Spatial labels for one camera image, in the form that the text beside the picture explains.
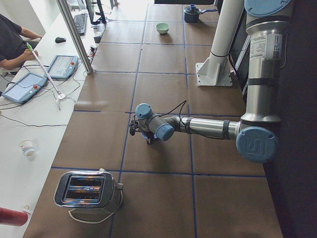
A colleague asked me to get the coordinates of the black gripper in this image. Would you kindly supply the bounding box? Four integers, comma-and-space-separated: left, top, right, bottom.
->
142, 131, 155, 145

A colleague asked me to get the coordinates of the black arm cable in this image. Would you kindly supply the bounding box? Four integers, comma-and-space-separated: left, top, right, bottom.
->
156, 24, 290, 139

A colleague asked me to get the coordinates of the white paper cup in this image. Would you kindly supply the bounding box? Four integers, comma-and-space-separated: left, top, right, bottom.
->
19, 140, 35, 157

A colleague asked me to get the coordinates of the seated person in black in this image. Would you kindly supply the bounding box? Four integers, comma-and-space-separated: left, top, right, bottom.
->
0, 14, 42, 70

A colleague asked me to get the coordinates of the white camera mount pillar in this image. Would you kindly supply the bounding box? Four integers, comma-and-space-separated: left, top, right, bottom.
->
196, 0, 244, 86

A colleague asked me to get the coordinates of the blue saucepan with lid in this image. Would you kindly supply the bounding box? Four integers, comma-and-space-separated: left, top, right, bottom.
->
183, 4, 217, 23

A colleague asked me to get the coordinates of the reacher grabber stick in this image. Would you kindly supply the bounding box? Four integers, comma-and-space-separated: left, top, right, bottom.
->
26, 43, 76, 111

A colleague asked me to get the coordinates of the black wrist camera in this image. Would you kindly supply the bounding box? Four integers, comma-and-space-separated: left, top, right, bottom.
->
129, 120, 139, 136

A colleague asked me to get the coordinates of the white toaster power cable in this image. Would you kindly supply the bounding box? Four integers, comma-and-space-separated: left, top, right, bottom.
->
68, 168, 124, 224

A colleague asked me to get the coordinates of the chrome toaster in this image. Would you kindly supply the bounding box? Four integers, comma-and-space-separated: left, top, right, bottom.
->
54, 171, 123, 214

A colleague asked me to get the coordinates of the aluminium frame post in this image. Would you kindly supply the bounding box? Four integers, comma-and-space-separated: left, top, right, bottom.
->
56, 0, 93, 74

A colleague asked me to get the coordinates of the far blue teach pendant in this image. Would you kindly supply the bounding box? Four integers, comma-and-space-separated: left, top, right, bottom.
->
47, 55, 78, 80

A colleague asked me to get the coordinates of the green bowl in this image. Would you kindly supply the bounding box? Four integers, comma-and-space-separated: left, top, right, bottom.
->
156, 22, 170, 35

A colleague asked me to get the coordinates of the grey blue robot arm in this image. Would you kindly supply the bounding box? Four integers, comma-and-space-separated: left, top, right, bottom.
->
129, 0, 294, 164

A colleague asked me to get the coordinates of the black computer mouse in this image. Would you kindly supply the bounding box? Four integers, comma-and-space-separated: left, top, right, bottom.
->
55, 37, 66, 44

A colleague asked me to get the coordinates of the near blue teach pendant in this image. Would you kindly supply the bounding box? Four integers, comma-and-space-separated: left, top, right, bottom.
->
2, 72, 48, 104

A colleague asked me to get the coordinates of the red cylinder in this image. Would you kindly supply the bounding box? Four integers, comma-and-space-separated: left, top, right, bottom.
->
0, 207, 28, 227

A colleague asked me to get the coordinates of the black monitor stand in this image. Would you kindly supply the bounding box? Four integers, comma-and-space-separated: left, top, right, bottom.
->
85, 0, 106, 25

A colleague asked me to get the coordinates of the black keyboard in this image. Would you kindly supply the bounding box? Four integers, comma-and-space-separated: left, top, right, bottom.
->
73, 13, 87, 36

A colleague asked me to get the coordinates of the blue teach pendant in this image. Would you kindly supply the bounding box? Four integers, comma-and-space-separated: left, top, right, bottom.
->
47, 55, 78, 80
2, 72, 48, 104

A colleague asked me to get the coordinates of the blue bowl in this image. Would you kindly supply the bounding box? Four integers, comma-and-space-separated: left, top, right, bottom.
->
141, 133, 158, 139

